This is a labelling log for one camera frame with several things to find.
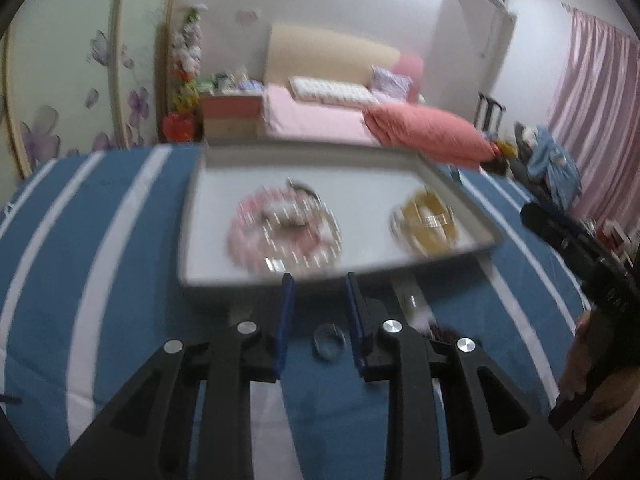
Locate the pink duvet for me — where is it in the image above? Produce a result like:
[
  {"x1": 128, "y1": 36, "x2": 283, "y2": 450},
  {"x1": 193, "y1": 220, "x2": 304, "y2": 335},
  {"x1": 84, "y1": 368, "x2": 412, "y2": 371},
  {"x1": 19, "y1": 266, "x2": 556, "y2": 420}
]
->
[{"x1": 362, "y1": 103, "x2": 502, "y2": 169}]

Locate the dark wooden chair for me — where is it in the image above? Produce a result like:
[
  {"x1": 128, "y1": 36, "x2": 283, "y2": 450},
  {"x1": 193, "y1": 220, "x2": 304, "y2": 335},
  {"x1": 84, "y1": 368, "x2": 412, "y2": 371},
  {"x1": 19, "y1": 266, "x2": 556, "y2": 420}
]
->
[{"x1": 474, "y1": 92, "x2": 507, "y2": 134}]

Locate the white patterned pillow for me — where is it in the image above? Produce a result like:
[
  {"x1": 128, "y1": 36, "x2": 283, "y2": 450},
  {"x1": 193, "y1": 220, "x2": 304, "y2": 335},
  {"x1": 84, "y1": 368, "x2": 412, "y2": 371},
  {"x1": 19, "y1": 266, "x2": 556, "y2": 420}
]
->
[{"x1": 288, "y1": 76, "x2": 374, "y2": 107}]

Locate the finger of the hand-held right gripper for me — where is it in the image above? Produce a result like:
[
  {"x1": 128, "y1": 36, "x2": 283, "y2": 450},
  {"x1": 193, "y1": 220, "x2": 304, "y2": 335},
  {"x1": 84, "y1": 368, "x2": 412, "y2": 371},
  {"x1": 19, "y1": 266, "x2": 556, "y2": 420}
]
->
[{"x1": 519, "y1": 202, "x2": 598, "y2": 267}]

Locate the pink bead bracelet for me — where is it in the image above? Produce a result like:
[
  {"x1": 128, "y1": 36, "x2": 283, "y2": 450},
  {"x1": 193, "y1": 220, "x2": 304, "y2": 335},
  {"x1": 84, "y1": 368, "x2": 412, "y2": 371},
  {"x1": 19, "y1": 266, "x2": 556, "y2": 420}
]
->
[{"x1": 226, "y1": 186, "x2": 346, "y2": 276}]

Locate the person's right hand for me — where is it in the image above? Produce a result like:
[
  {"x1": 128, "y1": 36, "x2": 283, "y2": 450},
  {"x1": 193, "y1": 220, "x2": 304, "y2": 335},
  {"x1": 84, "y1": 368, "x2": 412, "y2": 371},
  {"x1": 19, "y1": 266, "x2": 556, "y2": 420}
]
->
[{"x1": 557, "y1": 309, "x2": 640, "y2": 413}]

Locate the white pearl bracelet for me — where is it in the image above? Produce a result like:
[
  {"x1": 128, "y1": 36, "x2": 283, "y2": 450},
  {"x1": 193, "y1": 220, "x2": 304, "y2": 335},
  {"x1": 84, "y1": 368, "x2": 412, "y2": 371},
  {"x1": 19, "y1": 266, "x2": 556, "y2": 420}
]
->
[{"x1": 250, "y1": 192, "x2": 343, "y2": 271}]

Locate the blue plush garment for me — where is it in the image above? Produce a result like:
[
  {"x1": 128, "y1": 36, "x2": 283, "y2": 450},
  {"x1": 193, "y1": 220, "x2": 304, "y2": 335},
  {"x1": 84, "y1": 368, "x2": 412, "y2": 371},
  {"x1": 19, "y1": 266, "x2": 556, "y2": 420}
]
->
[{"x1": 524, "y1": 126, "x2": 582, "y2": 209}]

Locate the silver ring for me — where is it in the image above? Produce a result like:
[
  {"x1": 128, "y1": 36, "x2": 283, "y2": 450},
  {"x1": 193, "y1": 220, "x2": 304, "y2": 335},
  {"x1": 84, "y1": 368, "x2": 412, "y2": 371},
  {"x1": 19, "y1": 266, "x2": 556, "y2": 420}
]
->
[{"x1": 312, "y1": 324, "x2": 346, "y2": 361}]

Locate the grey shallow cardboard tray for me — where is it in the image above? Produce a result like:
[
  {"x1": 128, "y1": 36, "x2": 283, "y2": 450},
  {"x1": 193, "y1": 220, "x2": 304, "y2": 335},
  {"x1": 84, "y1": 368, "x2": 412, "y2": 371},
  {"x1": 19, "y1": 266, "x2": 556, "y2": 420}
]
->
[{"x1": 176, "y1": 142, "x2": 505, "y2": 306}]

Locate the pink nightstand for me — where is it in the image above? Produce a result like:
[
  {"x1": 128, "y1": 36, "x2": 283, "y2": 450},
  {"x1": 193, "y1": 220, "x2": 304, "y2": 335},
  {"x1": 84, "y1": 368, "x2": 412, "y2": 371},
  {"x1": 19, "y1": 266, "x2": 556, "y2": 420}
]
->
[{"x1": 199, "y1": 91, "x2": 266, "y2": 142}]

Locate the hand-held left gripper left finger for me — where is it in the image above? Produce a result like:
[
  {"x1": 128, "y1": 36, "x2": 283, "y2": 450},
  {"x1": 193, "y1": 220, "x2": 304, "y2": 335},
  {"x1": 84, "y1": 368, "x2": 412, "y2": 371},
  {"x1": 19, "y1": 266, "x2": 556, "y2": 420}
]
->
[{"x1": 55, "y1": 273, "x2": 297, "y2": 480}]

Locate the dark red bead bracelet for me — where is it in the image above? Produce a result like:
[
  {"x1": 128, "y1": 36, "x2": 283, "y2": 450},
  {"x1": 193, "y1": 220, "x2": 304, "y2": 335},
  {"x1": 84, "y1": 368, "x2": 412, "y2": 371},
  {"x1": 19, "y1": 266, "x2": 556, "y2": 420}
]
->
[{"x1": 426, "y1": 323, "x2": 460, "y2": 347}]

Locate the floral sliding door wardrobe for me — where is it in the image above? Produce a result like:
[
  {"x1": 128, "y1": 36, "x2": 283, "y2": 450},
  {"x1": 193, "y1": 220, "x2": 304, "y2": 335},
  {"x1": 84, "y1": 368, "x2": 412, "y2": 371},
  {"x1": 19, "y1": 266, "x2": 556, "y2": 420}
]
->
[{"x1": 0, "y1": 0, "x2": 203, "y2": 182}]

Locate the bed with beige pink headboard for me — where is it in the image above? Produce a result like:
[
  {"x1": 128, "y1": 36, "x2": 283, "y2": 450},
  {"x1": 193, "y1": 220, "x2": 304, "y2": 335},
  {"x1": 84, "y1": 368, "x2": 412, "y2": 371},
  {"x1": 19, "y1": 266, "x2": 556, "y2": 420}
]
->
[{"x1": 262, "y1": 22, "x2": 501, "y2": 168}]

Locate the purple floral pillow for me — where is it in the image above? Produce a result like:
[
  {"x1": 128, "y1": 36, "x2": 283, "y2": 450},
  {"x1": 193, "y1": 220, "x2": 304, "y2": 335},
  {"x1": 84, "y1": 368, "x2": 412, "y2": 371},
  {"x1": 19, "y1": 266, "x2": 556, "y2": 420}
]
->
[{"x1": 370, "y1": 65, "x2": 414, "y2": 99}]

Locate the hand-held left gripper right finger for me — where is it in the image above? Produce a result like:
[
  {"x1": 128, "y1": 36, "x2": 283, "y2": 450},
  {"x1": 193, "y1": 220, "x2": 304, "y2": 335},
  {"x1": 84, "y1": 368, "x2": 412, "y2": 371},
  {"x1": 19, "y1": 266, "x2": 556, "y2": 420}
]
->
[{"x1": 345, "y1": 272, "x2": 585, "y2": 480}]

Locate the wide silver cuff bangle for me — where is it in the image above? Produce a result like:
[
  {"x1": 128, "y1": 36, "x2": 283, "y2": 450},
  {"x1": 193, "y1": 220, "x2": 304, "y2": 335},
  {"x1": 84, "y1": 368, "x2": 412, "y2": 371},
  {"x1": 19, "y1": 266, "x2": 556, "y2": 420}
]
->
[{"x1": 286, "y1": 178, "x2": 322, "y2": 207}]

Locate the yellow wristwatch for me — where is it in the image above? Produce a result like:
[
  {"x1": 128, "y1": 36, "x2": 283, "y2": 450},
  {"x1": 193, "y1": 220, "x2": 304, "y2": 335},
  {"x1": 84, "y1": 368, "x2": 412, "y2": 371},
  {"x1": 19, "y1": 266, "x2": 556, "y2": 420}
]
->
[{"x1": 399, "y1": 189, "x2": 458, "y2": 256}]

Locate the pink curtain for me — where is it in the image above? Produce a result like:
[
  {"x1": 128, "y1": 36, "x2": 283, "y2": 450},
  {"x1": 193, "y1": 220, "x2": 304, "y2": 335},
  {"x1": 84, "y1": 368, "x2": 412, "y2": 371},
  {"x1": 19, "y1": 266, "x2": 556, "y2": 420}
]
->
[{"x1": 546, "y1": 7, "x2": 640, "y2": 228}]

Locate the blue white striped tablecloth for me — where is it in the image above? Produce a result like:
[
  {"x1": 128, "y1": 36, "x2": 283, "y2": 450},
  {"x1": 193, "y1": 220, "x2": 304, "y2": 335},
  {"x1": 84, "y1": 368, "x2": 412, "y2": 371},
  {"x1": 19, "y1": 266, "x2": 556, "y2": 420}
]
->
[{"x1": 0, "y1": 144, "x2": 603, "y2": 480}]

